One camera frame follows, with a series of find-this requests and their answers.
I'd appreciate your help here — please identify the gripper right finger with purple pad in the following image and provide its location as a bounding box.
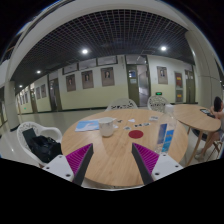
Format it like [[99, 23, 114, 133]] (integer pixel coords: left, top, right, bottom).
[[132, 143, 182, 185]]

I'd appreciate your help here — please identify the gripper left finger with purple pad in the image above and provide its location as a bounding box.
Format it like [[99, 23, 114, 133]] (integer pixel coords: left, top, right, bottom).
[[44, 144, 93, 186]]

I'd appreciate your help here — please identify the clear plastic water bottle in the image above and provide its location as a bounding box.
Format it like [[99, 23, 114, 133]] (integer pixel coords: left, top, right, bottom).
[[155, 104, 177, 154]]

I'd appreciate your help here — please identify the black bag on chair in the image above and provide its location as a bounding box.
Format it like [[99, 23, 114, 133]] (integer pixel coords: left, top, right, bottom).
[[22, 128, 62, 163]]

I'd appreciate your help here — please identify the red round coaster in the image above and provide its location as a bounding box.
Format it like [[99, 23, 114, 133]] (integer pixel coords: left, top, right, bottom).
[[129, 130, 144, 139]]

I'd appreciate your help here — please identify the white plastic chair left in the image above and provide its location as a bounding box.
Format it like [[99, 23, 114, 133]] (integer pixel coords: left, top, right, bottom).
[[17, 122, 62, 166]]

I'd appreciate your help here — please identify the round wooden table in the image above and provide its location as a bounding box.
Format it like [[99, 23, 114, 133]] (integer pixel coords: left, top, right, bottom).
[[61, 108, 190, 188], [174, 104, 221, 165]]

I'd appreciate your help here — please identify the blue white booklet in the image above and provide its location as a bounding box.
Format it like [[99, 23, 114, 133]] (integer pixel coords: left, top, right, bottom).
[[75, 120, 99, 132]]

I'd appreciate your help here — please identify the small card on table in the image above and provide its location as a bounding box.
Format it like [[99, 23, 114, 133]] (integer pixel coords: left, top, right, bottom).
[[149, 116, 158, 121]]

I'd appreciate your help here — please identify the white ceramic mug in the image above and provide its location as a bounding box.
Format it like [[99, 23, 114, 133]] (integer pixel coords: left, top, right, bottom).
[[98, 117, 115, 137]]

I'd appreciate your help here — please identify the white lattice chair right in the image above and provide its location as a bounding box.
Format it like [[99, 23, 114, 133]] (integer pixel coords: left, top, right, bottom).
[[147, 95, 169, 112]]

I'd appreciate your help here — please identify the white lattice chair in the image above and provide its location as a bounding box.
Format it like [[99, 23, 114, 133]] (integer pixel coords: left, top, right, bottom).
[[106, 98, 137, 111], [147, 95, 169, 112]]

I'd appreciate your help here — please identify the white lattice chair middle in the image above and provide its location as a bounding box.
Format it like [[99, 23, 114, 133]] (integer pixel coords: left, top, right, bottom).
[[106, 98, 137, 111]]

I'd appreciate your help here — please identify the seated person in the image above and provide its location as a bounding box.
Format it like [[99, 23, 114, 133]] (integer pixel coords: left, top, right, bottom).
[[195, 96, 224, 159]]

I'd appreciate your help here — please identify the green door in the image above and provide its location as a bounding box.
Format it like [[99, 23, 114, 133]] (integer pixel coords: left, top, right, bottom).
[[126, 65, 139, 105]]

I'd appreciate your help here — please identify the portrait picture on wall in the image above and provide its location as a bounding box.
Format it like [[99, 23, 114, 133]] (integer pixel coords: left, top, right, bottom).
[[66, 74, 76, 92], [81, 70, 94, 89], [101, 67, 114, 86]]

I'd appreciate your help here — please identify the portrait picture right wall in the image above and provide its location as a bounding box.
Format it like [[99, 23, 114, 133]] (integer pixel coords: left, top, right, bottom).
[[157, 66, 168, 84]]

